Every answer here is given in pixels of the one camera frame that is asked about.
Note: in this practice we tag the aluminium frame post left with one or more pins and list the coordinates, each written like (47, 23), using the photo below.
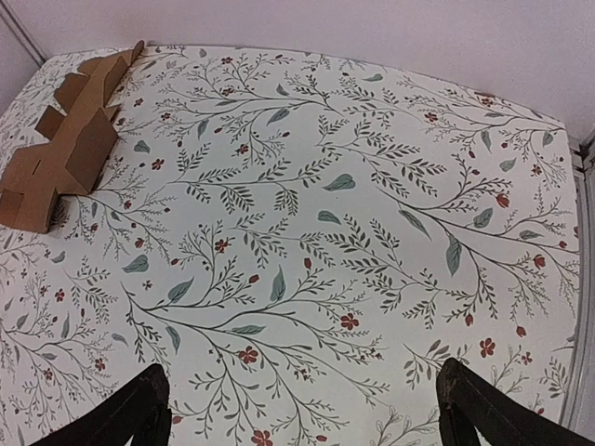
(21, 34)

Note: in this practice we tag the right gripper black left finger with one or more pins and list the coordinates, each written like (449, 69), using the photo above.
(136, 414)

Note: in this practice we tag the aluminium frame post right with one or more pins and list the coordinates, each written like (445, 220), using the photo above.
(578, 407)

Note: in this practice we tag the floral patterned table cloth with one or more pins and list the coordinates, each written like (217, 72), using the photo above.
(301, 242)

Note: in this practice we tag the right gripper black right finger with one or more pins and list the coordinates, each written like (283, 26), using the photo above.
(470, 409)

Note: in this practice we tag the brown cardboard box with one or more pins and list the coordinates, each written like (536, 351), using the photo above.
(80, 138)

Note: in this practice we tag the aluminium frame post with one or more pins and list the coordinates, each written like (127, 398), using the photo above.
(578, 407)
(21, 34)

